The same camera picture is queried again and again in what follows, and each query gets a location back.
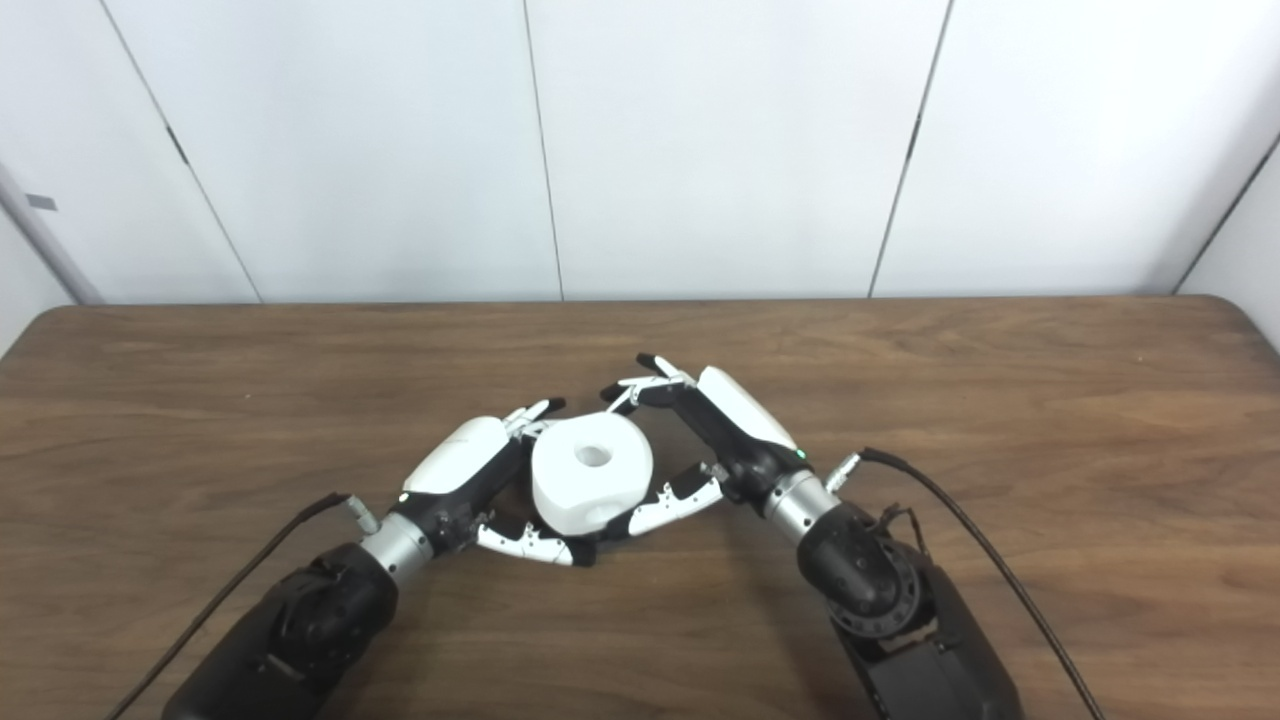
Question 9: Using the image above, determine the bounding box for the white wall corner trim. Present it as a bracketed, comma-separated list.
[0, 160, 106, 306]

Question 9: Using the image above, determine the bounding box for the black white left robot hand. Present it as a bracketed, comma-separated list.
[385, 397, 598, 568]

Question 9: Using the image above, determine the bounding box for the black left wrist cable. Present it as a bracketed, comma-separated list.
[100, 492, 381, 720]

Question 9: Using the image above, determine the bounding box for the round white plastic piece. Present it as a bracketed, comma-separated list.
[530, 412, 655, 537]

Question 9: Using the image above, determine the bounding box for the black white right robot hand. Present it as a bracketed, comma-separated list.
[600, 352, 811, 541]

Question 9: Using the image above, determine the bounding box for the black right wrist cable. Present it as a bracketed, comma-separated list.
[825, 447, 1106, 720]

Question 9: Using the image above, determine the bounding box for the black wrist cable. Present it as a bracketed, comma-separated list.
[100, 492, 381, 720]
[825, 447, 1106, 720]

